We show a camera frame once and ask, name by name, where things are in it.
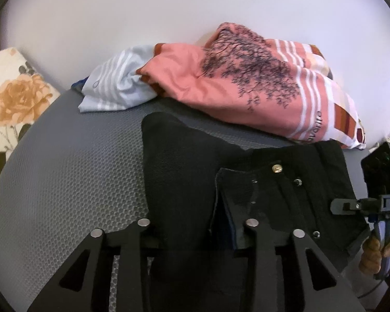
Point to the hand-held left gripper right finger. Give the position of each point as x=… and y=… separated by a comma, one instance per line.
x=263, y=247

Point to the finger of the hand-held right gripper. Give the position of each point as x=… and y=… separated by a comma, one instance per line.
x=354, y=206

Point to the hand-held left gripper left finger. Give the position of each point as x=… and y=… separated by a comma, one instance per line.
x=133, y=247

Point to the black pants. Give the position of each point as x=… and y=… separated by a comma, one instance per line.
x=195, y=175

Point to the person's right hand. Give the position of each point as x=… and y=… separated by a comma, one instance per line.
x=370, y=253

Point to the grey textured mat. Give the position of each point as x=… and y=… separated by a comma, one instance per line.
x=68, y=175

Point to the pink tree-print blanket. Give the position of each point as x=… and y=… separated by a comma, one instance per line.
x=247, y=84

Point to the light blue striped cloth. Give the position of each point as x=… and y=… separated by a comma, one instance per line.
x=117, y=81

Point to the dark blue cloth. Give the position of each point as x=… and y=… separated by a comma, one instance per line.
x=79, y=84

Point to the white floral pillow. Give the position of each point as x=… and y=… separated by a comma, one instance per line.
x=13, y=104

